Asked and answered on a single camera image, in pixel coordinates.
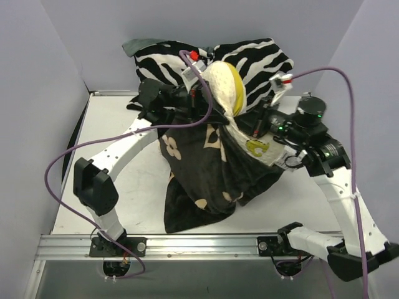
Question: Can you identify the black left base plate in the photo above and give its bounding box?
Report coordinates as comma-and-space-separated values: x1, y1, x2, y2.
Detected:
89, 236, 147, 258

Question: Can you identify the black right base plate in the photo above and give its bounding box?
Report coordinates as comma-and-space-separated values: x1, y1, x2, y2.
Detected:
256, 235, 300, 257

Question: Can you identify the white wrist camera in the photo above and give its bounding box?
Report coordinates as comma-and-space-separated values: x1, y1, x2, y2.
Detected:
181, 60, 208, 84
269, 74, 292, 95

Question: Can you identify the zebra print pillow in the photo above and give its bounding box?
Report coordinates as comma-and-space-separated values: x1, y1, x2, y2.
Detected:
122, 38, 294, 114

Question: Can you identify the white pillow care label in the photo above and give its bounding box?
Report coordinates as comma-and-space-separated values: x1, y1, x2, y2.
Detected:
274, 148, 304, 172

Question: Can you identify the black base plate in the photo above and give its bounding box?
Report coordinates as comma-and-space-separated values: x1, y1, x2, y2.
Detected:
256, 235, 300, 257
89, 236, 147, 258

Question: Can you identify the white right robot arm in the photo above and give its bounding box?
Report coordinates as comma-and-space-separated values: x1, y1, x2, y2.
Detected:
235, 96, 398, 282

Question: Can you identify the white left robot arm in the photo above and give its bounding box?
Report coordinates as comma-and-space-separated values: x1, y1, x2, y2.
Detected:
73, 78, 227, 256

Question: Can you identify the cream yellow-edged pillow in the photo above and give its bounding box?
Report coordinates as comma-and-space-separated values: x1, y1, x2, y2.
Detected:
201, 61, 284, 166

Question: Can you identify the aluminium front rail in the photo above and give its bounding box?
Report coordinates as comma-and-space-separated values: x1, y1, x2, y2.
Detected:
36, 234, 279, 261

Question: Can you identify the black floral pillowcase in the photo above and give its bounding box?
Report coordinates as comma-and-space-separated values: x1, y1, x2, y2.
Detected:
159, 124, 283, 234

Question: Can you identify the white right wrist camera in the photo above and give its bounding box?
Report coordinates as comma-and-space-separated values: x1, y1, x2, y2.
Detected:
269, 74, 292, 95

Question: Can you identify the grey cloth behind zebra pillow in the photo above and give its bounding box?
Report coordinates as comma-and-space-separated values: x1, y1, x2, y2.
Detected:
122, 38, 163, 58

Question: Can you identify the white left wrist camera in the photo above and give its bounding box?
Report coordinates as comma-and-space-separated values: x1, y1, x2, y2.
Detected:
181, 60, 208, 84

